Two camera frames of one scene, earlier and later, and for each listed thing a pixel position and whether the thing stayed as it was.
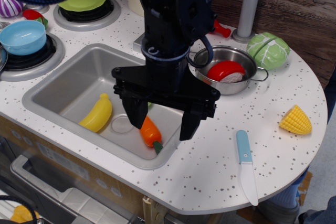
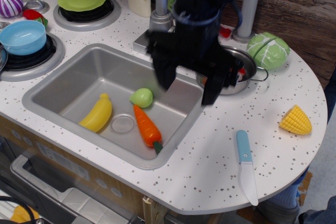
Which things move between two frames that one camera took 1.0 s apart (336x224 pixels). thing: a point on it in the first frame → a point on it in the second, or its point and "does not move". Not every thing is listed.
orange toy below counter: x=22 y=214 does not move
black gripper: x=166 y=78 → x=190 y=43
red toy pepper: x=34 y=15 does not move
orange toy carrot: x=151 y=134 does not move
